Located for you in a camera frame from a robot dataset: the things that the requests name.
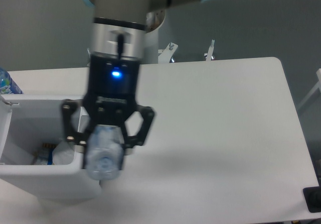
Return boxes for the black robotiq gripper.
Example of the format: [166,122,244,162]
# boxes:
[61,50,155,172]

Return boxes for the clear plastic bottle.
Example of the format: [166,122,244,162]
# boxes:
[85,125,124,181]

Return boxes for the white paper napkin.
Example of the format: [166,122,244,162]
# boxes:
[52,141,74,165]

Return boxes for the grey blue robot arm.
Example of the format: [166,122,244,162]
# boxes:
[61,0,209,170]

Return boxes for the white open trash can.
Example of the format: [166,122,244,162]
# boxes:
[1,94,102,199]

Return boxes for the blue yellow snack wrapper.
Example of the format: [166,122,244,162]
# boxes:
[39,143,57,165]

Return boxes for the clear wrapper in bin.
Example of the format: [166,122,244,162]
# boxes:
[33,149,50,165]

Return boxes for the blue labelled drink bottle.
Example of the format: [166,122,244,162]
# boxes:
[1,68,23,94]

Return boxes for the black device at table edge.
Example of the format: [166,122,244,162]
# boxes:
[303,186,320,213]

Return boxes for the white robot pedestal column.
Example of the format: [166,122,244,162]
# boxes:
[142,10,166,64]

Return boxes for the right white base bracket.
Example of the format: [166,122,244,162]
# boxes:
[204,39,216,61]

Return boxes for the white frame right edge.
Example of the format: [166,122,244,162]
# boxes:
[297,69,320,113]

